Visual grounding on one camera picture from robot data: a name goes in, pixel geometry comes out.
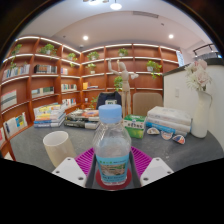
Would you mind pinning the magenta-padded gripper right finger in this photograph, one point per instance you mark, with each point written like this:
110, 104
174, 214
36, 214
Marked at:
153, 170

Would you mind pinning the round recessed ceiling light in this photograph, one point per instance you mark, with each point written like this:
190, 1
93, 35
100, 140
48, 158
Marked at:
85, 37
171, 36

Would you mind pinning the stack of colourful books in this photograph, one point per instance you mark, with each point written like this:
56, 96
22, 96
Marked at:
49, 116

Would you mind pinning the clear water bottle blue cap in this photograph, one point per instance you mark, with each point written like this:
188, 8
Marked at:
111, 143

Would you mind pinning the wooden shelf unit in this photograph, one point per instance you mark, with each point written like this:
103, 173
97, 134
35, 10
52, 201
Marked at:
100, 71

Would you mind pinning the wooden artist mannequin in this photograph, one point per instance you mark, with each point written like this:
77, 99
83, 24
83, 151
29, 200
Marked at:
125, 90

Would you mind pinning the black metal railing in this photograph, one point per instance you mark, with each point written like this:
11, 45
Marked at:
203, 47

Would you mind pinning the white wall socket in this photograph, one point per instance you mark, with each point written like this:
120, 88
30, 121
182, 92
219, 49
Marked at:
177, 92

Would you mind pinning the tan upholstered chair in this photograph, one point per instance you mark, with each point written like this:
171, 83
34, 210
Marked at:
146, 103

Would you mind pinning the green tissue box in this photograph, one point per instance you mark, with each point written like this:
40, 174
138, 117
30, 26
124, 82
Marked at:
135, 126

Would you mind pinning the white ceramic pitcher vase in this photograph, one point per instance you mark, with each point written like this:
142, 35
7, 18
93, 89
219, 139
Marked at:
201, 116

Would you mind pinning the small oval badge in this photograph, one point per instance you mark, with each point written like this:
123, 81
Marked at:
179, 139
166, 135
153, 131

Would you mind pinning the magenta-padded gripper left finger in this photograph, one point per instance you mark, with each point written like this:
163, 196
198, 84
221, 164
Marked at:
71, 170

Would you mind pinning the ceiling air vent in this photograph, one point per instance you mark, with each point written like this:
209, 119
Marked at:
145, 14

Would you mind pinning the multi-bulb ceiling lamp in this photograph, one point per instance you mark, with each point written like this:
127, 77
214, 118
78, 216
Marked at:
115, 5

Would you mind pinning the dark blue chair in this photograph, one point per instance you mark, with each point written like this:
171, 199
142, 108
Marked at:
106, 97

